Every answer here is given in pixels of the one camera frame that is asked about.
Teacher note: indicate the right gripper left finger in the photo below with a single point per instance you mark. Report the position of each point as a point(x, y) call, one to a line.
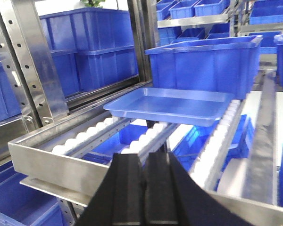
point(119, 199)

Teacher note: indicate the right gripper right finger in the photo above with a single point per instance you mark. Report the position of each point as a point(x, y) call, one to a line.
point(172, 198)

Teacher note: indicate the blue plastic tray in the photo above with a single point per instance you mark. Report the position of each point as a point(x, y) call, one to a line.
point(200, 108)

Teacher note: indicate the steel shelf upright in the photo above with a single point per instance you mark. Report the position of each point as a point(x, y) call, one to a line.
point(27, 61)

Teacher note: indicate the white roller track right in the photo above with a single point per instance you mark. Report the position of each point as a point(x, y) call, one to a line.
point(207, 166)

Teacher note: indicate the white roller track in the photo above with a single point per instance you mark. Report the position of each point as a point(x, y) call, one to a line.
point(81, 137)
point(151, 141)
point(207, 166)

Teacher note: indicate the white roller track middle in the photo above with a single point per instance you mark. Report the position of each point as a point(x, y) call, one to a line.
point(151, 141)

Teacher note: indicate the white roller track left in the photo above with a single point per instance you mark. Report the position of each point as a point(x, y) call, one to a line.
point(81, 137)

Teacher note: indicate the blue crate lower left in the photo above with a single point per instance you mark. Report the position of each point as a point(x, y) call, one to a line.
point(24, 206)

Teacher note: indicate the blue crate centre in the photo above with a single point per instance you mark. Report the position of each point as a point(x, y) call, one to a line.
point(226, 65)

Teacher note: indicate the stacked blue crates behind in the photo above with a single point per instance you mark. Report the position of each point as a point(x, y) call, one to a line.
point(102, 41)

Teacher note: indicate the steel shelf frame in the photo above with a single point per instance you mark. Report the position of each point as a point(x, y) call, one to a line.
point(77, 180)

